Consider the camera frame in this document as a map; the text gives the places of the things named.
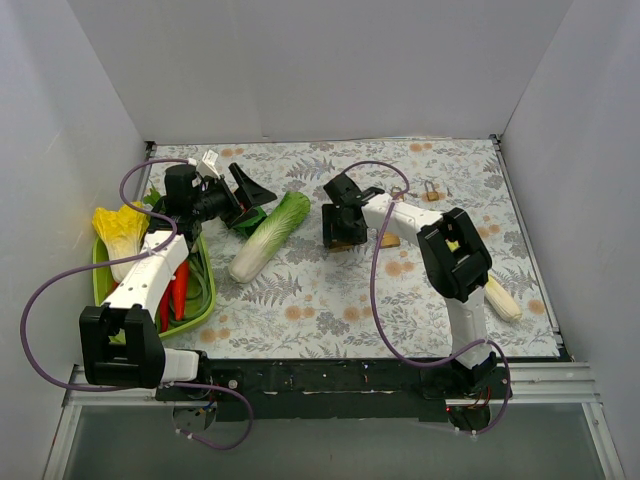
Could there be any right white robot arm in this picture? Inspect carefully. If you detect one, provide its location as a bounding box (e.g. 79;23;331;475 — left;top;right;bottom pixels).
322;173;497;398

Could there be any bok choy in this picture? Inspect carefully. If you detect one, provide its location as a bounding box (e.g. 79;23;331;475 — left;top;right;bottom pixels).
232;206;267;239

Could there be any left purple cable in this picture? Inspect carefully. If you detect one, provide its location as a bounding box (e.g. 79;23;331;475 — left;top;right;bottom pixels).
19;158;255;451

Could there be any small brass padlock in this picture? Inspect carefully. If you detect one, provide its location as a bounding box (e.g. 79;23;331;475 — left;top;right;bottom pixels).
423;180;452;203
390;186;416;202

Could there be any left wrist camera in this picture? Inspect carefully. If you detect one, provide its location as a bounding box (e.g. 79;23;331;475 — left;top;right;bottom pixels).
189;149;221;182

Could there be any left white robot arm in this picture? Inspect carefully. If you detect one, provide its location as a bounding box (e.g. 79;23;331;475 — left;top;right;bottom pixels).
79;161;277;400

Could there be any large brass padlock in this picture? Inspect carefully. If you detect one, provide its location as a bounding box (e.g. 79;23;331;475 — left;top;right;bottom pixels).
328;241;360;253

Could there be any yellow cabbage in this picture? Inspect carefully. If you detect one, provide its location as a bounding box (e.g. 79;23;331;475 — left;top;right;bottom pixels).
92;205;149;261

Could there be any green plastic tray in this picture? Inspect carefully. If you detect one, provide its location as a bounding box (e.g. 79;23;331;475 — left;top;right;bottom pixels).
93;223;216;340

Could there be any red chili pepper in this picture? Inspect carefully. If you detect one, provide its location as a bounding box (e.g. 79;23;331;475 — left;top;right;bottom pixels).
171;260;190;321
158;281;175;333

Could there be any floral table mat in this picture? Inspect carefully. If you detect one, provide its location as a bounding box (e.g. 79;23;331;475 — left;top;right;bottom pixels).
165;139;559;359

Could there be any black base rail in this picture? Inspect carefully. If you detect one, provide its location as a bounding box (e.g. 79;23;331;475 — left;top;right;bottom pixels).
155;358;512;426

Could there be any medium brass padlock with keys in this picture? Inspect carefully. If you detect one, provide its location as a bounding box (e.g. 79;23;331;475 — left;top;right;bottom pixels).
381;232;401;249

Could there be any napa cabbage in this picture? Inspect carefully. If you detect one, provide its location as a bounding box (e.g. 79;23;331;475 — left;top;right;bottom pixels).
228;192;311;284

